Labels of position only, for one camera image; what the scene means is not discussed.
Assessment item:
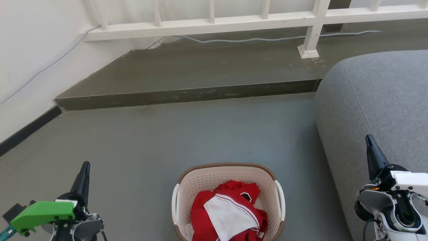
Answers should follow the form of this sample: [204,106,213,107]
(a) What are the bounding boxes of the red and white jersey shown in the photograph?
[190,180,268,241]

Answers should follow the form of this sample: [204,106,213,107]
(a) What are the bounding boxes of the cream plastic laundry basket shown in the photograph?
[172,163,286,241]

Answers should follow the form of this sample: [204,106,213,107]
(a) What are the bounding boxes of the grey fabric sofa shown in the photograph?
[314,50,428,241]

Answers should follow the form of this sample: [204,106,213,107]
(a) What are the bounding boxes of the light grey cable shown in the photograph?
[0,24,382,105]

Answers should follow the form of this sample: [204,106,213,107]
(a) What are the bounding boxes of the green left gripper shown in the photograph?
[11,161,91,236]

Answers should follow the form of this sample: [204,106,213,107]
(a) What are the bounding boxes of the black baseboard strip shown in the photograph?
[0,106,63,157]

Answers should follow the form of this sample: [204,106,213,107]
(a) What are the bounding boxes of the white wooden railing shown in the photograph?
[82,0,428,59]

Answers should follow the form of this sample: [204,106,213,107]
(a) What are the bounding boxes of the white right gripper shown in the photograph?
[365,134,428,198]

